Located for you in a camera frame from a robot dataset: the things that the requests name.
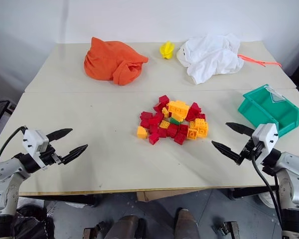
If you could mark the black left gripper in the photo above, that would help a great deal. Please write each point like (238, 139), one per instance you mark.
(48, 156)

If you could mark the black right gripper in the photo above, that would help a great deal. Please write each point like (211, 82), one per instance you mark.
(251, 149)

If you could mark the red plastic building brick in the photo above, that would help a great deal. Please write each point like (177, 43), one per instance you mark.
(194, 111)

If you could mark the green plastic bin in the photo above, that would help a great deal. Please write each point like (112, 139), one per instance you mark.
(271, 109)

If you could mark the green plastic toy brick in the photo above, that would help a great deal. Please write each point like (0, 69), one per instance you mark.
(174, 121)

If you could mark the white shoe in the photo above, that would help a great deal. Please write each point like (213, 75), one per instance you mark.
(267, 200)

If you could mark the crumpled white cloth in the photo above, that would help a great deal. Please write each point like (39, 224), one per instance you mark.
(211, 57)

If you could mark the brown cardboard piece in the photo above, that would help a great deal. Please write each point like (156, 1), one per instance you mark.
(164, 195)

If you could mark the black bag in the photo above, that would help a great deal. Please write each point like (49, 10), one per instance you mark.
(32, 224)

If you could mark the crumpled orange cloth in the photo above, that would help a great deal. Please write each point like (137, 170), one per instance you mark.
(112, 62)

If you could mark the dark rounded shape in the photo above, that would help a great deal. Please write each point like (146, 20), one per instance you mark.
(187, 224)
(125, 227)

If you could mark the yellow plastic toy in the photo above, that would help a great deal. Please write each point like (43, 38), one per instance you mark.
(167, 49)

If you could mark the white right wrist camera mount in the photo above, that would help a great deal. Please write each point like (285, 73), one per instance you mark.
(264, 139)

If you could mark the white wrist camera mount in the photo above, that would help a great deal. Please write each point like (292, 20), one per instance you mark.
(264, 139)
(33, 142)

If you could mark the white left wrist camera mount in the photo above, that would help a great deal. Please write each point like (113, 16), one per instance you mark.
(33, 142)

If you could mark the black table frame bar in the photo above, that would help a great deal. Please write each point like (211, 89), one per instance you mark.
(254, 192)
(59, 199)

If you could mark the metal floor bracket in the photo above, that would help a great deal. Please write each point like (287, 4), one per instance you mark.
(93, 230)
(228, 227)

